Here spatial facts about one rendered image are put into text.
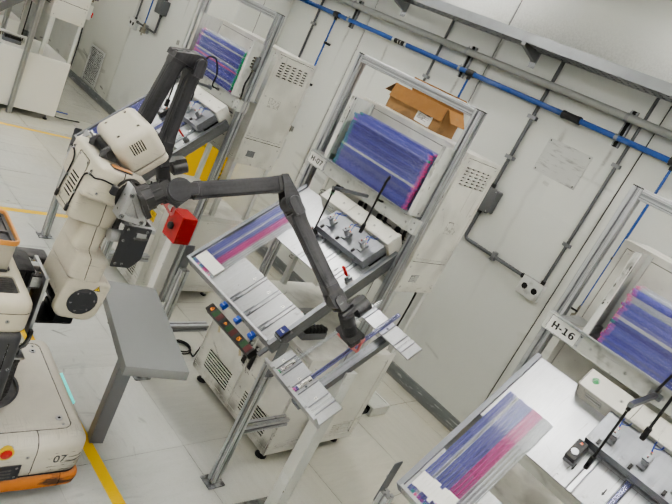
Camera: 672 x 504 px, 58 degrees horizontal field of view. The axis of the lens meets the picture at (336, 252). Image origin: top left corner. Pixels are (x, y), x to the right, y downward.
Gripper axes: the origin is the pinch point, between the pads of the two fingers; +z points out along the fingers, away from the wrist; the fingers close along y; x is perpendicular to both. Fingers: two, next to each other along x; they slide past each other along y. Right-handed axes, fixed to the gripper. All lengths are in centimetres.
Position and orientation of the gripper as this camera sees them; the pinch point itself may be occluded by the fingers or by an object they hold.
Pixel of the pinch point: (353, 346)
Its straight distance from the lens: 231.1
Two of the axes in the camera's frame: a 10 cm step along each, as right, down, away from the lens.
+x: -8.0, 4.9, -3.3
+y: -5.7, -5.0, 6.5
